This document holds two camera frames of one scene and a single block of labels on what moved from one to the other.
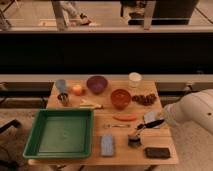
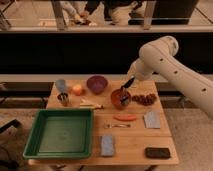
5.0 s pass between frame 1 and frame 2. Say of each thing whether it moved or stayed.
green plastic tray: stayed
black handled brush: moved
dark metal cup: stayed
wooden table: stayed
